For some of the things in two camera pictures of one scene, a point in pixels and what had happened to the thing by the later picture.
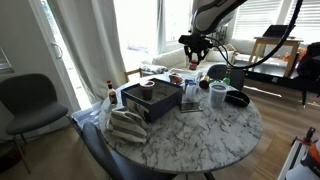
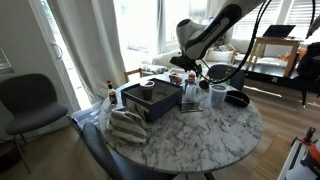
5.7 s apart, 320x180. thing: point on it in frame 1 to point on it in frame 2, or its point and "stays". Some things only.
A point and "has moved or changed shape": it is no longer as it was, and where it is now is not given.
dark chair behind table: x=235 y=75 stays
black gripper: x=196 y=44 to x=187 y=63
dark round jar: x=204 y=83 stays
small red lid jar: x=193 y=65 has moved or changed shape
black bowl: x=237 y=98 stays
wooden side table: x=260 y=46 stays
